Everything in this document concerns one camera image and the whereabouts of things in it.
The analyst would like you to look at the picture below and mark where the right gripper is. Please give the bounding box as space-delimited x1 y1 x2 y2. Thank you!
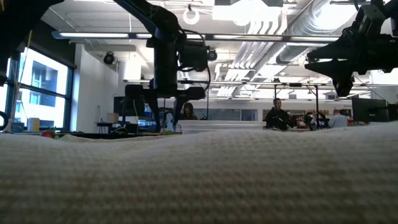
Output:
303 30 398 98

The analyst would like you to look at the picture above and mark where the long ceiling light bar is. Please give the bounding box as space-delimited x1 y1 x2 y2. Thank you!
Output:
52 30 340 44

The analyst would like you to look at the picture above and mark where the clear plastic tupperware container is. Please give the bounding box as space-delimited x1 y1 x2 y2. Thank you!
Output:
178 119 267 135

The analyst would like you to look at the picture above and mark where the black cable loop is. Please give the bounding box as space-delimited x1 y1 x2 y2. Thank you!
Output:
0 111 9 132

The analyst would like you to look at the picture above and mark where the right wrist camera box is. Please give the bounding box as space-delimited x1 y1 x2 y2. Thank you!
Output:
356 3 386 35

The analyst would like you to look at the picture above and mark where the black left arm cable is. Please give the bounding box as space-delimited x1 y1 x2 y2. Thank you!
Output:
178 29 213 91

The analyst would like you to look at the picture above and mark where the silver ventilation duct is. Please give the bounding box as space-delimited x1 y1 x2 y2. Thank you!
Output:
275 0 358 65

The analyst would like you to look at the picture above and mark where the white ring light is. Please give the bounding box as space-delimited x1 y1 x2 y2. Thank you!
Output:
182 7 201 26

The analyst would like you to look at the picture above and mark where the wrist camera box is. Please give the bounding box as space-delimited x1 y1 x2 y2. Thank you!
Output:
356 3 386 35
178 42 209 72

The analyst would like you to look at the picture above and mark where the black metal rig frame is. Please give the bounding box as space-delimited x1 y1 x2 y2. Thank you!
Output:
273 82 320 130
178 79 211 121

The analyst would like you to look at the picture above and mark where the black computer monitor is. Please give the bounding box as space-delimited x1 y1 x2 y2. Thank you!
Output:
351 97 389 124
113 95 146 118

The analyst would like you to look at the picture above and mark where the dark office desk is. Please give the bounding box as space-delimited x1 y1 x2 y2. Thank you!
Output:
96 121 141 134

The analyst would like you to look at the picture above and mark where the person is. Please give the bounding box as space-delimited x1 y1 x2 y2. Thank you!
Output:
262 98 292 131
182 102 199 121
328 108 348 128

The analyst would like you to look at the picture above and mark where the large dark-framed window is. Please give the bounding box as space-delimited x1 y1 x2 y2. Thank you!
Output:
0 46 76 132

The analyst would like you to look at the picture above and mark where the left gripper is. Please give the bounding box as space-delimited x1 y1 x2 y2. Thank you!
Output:
124 36 207 132

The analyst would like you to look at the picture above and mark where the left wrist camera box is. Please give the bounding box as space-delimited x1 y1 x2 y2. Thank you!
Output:
178 42 209 72

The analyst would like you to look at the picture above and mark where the white plaid dish towel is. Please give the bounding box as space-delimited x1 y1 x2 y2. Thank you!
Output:
0 120 398 224

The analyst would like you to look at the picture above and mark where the black aluminium table frame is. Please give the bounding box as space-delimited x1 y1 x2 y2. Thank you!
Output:
55 132 183 140

